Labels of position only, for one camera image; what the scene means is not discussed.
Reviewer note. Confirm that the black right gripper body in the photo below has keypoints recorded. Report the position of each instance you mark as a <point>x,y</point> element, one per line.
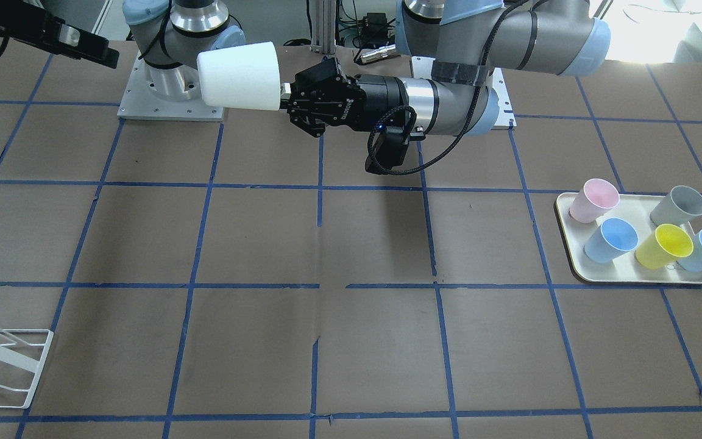
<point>28,30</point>

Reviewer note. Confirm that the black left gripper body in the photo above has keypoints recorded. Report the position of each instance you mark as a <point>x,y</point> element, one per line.
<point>380,100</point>

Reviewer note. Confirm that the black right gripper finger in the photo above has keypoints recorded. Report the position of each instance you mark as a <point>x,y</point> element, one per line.
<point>64,39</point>

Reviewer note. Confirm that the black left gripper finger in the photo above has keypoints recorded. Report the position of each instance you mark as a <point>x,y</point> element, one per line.
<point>285,97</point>

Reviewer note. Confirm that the pale green plastic cup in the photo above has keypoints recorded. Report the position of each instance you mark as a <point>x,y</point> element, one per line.
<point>241,77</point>

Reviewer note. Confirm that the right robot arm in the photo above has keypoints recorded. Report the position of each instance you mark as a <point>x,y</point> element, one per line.
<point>169,34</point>

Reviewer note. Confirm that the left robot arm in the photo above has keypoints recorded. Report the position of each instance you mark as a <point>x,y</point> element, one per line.
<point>467,40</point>

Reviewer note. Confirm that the pink plastic cup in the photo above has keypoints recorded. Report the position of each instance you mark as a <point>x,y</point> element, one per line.
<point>595,199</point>

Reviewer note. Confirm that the light blue cup near pink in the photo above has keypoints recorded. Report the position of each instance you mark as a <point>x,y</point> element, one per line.
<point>612,239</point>

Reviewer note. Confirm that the yellow plastic cup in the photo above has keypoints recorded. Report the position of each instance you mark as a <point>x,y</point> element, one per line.
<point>666,244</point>

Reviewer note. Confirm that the grey plastic cup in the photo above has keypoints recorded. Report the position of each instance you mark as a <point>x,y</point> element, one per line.
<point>681,205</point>

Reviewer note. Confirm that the silver cylinder connector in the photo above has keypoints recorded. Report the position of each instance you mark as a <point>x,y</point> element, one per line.
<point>372,55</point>

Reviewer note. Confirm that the cream plastic tray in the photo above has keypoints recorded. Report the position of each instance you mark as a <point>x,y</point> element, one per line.
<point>636,210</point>

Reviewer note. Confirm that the aluminium frame post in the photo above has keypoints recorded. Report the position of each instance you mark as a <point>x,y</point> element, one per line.
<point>323,25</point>

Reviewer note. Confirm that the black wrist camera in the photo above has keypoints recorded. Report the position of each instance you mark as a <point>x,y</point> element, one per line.
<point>387,148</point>

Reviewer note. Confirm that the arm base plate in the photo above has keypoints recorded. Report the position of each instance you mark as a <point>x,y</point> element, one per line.
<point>165,95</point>
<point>506,118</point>

